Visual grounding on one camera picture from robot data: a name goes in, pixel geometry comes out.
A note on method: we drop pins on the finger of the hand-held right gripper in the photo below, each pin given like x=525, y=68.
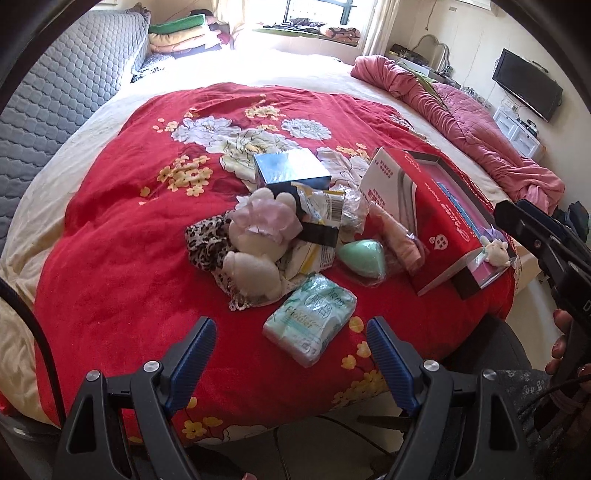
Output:
x=551, y=221
x=524, y=226

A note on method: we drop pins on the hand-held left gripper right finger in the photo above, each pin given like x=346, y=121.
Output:
x=387, y=362

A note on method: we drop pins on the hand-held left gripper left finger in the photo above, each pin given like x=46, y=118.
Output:
x=195, y=357

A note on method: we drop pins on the red cardboard box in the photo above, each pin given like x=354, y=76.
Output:
x=443, y=221

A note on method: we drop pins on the green tissue pack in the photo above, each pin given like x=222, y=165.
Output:
x=307, y=318

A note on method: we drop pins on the mint green sponge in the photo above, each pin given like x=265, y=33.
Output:
x=362, y=258

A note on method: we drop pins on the leopard print cloth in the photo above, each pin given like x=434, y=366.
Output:
x=205, y=244

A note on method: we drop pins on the pink cloth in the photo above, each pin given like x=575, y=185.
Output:
x=401, y=240

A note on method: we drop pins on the white and pink plush toy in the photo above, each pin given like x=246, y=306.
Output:
x=261, y=249

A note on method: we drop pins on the yellow and white packet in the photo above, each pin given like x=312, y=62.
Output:
x=323, y=203
x=314, y=258

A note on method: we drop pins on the person's right hand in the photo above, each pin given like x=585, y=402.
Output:
x=559, y=344

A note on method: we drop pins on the small white plush toy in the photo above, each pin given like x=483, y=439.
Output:
x=495, y=251

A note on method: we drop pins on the white cabinet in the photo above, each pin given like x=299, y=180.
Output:
x=519, y=134

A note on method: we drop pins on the person's dark clothed leg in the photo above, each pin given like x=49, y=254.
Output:
x=489, y=350

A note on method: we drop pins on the pink quilt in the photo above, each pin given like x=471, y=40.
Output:
x=466, y=129

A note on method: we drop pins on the red floral blanket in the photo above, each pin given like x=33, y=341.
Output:
x=138, y=258

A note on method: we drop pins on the black flat screen television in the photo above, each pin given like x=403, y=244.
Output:
x=526, y=83

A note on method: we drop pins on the black band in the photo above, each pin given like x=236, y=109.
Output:
x=318, y=233

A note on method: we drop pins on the clear plastic bag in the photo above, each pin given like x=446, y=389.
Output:
x=354, y=212

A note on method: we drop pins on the cluttered dresser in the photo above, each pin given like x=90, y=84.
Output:
x=425, y=60

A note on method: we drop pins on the dark gift box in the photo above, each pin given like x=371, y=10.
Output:
x=288, y=168

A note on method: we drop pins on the cream curtain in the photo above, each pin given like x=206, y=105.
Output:
x=378, y=27

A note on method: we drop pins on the cloths on window sill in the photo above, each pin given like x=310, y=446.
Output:
x=318, y=31

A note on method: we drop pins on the grey quilted headboard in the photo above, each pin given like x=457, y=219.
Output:
x=60, y=106

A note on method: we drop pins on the cream bed sheet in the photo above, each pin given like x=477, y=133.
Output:
x=286, y=64

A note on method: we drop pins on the dark patterned pillow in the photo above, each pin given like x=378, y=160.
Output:
x=152, y=67

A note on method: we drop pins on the window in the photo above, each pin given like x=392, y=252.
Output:
x=318, y=11

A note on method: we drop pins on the stack of folded blankets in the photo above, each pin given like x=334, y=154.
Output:
x=189, y=37

